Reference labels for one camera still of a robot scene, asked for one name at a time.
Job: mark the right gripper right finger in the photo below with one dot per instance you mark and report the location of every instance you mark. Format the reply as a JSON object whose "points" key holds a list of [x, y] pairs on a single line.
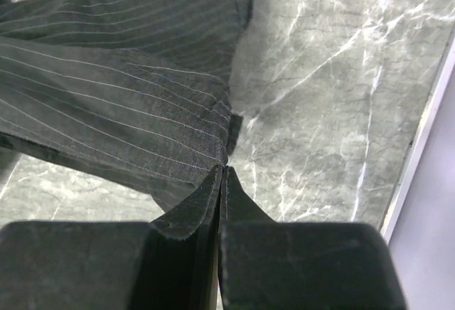
{"points": [[264, 264]]}

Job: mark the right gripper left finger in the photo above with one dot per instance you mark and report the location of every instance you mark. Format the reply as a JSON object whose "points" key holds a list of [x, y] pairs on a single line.
{"points": [[168, 263]]}

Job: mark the black pinstriped shirt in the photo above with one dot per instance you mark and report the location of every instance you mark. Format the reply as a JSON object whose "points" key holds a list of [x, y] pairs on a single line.
{"points": [[133, 91]]}

